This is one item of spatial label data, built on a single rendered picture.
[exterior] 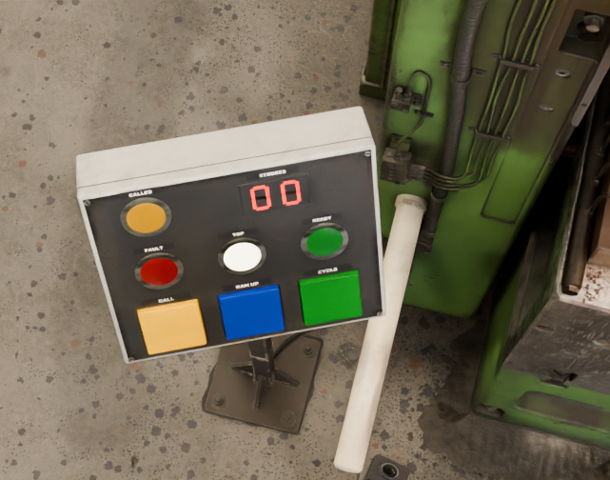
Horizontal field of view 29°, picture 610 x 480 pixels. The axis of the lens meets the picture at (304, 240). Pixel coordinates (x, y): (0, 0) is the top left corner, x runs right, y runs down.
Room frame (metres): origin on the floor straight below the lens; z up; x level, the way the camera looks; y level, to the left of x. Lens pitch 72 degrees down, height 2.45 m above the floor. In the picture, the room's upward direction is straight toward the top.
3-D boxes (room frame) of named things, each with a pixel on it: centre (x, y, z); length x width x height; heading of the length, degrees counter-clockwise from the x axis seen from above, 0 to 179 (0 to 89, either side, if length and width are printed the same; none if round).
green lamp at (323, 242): (0.45, -0.02, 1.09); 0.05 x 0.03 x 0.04; 75
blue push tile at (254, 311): (0.38, 0.07, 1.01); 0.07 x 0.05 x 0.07; 100
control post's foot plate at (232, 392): (0.51, 0.09, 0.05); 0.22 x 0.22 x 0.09; 75
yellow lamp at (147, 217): (0.45, 0.18, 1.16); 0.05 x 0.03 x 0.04; 75
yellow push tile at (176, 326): (0.37, 0.16, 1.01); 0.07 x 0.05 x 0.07; 100
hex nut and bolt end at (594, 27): (0.65, -0.32, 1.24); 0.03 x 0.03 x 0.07; 75
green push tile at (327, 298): (0.40, -0.03, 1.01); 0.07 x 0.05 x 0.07; 100
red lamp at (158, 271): (0.41, 0.17, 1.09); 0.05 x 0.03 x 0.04; 75
